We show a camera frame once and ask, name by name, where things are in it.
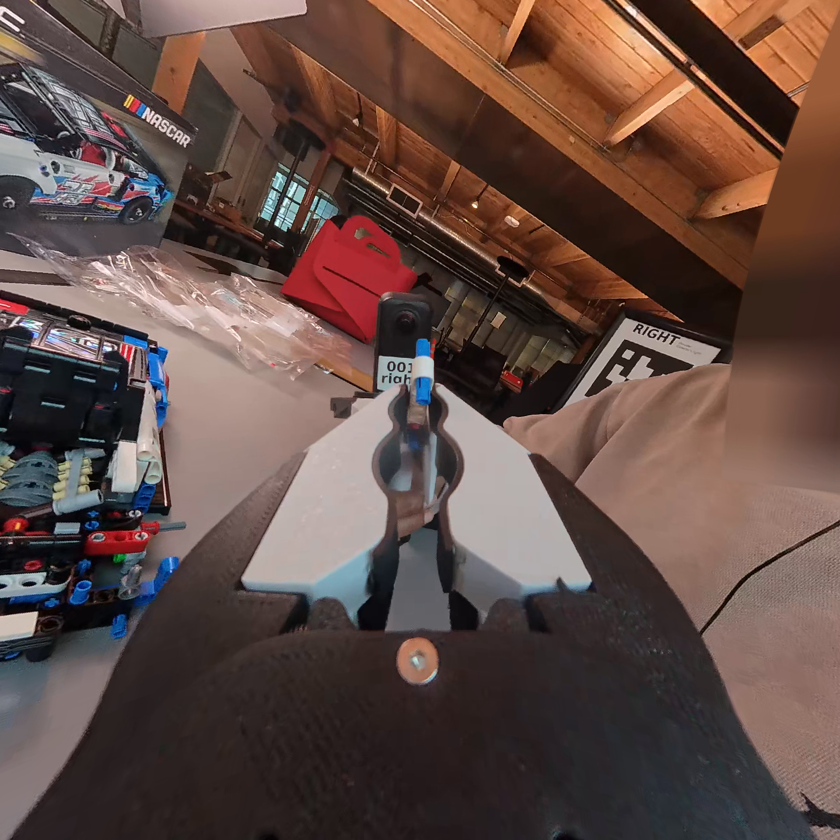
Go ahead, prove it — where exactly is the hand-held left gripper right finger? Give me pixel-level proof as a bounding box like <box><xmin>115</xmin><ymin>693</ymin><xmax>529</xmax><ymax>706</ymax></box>
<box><xmin>428</xmin><ymin>385</ymin><xmax>593</xmax><ymax>627</ymax></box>

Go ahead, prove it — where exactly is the silver ventilation duct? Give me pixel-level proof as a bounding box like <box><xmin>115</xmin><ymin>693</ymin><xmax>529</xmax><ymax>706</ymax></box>
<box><xmin>344</xmin><ymin>167</ymin><xmax>526</xmax><ymax>263</ymax></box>

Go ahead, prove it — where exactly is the toy car set box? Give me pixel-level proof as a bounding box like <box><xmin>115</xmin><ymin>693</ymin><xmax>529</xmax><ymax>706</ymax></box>
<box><xmin>0</xmin><ymin>0</ymin><xmax>199</xmax><ymax>258</ymax></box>

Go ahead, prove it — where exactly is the brick-built toy race car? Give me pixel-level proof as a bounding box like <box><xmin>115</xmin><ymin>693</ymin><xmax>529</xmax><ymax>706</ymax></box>
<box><xmin>0</xmin><ymin>298</ymin><xmax>188</xmax><ymax>664</ymax></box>

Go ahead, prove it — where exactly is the red felt bag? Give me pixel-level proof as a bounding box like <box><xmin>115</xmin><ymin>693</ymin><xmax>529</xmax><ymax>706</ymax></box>
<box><xmin>281</xmin><ymin>215</ymin><xmax>419</xmax><ymax>343</ymax></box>

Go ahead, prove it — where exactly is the pile of clear plastic bags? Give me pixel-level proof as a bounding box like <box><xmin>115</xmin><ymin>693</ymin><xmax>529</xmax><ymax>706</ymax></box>
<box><xmin>23</xmin><ymin>244</ymin><xmax>355</xmax><ymax>382</ymax></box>

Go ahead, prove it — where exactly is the large paned window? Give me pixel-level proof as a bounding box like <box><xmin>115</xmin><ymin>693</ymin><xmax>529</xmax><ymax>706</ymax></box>
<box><xmin>258</xmin><ymin>164</ymin><xmax>341</xmax><ymax>231</ymax></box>

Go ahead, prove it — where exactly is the white brick beam with pins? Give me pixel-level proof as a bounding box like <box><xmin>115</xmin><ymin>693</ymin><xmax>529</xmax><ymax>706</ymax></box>
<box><xmin>407</xmin><ymin>338</ymin><xmax>435</xmax><ymax>454</ymax></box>

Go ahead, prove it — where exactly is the person's right forearm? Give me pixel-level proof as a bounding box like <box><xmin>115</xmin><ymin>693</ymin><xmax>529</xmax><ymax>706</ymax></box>
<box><xmin>504</xmin><ymin>363</ymin><xmax>732</xmax><ymax>487</ymax></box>

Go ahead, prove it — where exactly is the grey desk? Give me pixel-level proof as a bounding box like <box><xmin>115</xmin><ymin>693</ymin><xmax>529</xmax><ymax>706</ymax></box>
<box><xmin>0</xmin><ymin>239</ymin><xmax>395</xmax><ymax>788</ymax></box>

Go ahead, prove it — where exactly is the black floor lamp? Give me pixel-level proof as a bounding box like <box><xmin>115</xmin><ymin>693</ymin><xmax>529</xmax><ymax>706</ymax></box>
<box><xmin>476</xmin><ymin>255</ymin><xmax>531</xmax><ymax>349</ymax></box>

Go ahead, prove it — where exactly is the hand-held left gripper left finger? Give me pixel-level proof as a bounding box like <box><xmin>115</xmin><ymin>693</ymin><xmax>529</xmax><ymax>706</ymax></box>
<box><xmin>240</xmin><ymin>384</ymin><xmax>408</xmax><ymax>630</ymax></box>

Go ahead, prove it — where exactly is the framed marker poster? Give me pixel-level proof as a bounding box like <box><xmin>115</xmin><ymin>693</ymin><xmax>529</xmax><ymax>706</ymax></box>
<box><xmin>558</xmin><ymin>308</ymin><xmax>732</xmax><ymax>414</ymax></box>

